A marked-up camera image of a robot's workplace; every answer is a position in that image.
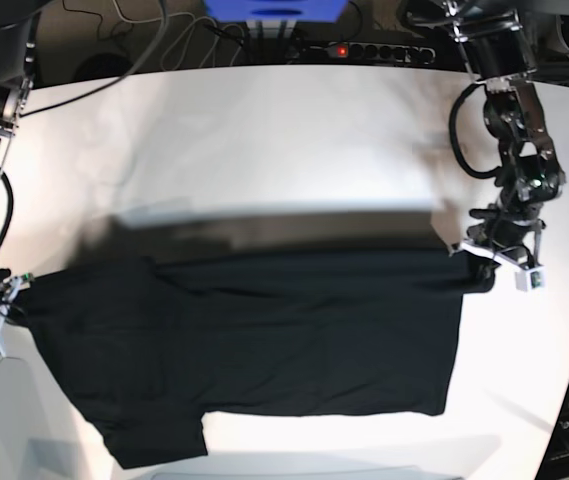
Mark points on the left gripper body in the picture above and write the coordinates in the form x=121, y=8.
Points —
x=505, y=236

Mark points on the black T-shirt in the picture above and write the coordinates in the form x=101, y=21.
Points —
x=145, y=350

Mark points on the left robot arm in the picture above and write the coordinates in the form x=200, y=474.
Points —
x=500, y=62

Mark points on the black power strip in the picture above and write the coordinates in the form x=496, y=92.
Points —
x=366, y=54

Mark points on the blue plastic box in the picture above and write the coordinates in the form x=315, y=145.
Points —
x=297, y=10

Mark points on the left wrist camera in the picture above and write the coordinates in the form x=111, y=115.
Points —
x=530, y=279

